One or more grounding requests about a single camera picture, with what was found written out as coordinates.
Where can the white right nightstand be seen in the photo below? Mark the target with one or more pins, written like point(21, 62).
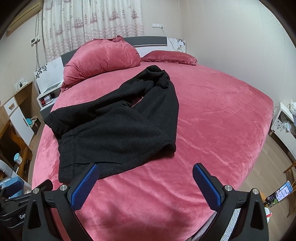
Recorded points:
point(283, 125)

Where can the smartphone with lit screen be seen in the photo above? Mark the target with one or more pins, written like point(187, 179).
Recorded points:
point(279, 195)

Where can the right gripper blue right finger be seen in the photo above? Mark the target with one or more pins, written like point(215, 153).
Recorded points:
point(210, 187)

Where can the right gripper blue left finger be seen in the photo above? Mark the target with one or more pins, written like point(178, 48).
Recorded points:
point(81, 186)

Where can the patterned white curtain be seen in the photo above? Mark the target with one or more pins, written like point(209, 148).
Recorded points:
point(67, 25)

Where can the black knit garment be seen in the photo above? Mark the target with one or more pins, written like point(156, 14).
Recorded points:
point(119, 131)

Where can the large pink pillow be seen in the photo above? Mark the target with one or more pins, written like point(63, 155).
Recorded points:
point(99, 56)

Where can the grey white headboard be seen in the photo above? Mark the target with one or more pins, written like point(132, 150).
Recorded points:
point(52, 72)

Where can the wooden desk cabinet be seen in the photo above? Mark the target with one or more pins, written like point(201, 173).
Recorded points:
point(21, 128)

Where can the pink bed with sheet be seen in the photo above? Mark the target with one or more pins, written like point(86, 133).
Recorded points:
point(222, 123)

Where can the flat pink pillow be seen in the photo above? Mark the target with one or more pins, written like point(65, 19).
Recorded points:
point(169, 57)

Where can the white left nightstand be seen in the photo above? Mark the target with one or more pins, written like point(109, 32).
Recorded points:
point(47, 99)

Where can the wall power socket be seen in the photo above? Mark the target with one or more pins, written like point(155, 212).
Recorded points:
point(159, 26)

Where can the white nightstand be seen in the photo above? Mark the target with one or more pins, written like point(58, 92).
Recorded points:
point(283, 125)
point(47, 99)

